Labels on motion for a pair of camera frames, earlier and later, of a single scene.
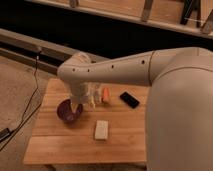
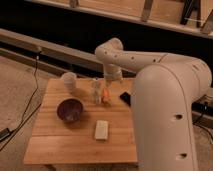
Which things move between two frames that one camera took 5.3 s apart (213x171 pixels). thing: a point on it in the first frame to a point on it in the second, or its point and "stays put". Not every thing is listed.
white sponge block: x=101 y=129 stays put
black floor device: x=4 y=133 stays put
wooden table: x=115 y=132 stays put
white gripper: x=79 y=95 to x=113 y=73
